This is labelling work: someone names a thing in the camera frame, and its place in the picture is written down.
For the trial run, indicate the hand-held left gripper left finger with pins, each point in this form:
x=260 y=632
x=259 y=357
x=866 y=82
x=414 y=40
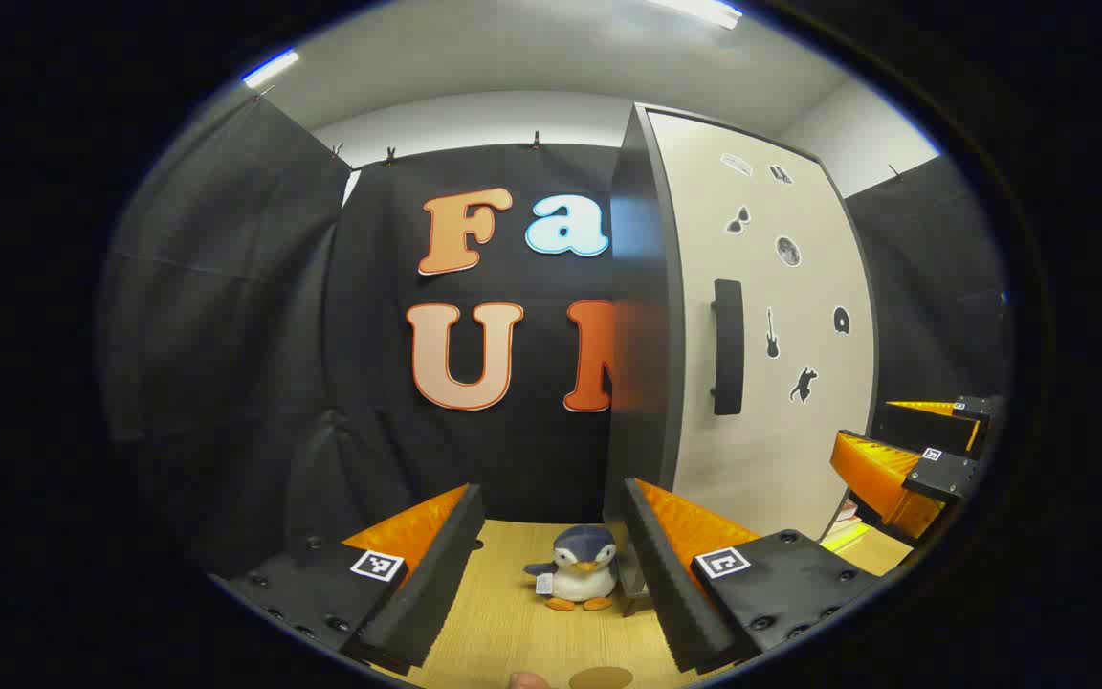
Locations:
x=436 y=584

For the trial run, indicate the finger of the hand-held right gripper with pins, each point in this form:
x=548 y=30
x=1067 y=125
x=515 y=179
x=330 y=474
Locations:
x=881 y=474
x=924 y=428

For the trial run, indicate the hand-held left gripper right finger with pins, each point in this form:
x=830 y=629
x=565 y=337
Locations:
x=661 y=584

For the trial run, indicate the white cabinet door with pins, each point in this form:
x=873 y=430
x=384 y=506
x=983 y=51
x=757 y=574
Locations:
x=800 y=459

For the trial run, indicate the round brown coaster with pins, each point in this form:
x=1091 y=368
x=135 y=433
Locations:
x=601 y=678

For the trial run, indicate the white book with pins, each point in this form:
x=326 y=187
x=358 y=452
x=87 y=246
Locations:
x=848 y=510

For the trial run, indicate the yellow book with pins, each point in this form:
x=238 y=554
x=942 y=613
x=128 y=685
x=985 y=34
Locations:
x=846 y=536

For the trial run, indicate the penguin plush toy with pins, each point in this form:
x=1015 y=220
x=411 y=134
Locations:
x=582 y=574

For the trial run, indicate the black backdrop cloth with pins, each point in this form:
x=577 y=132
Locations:
x=226 y=335

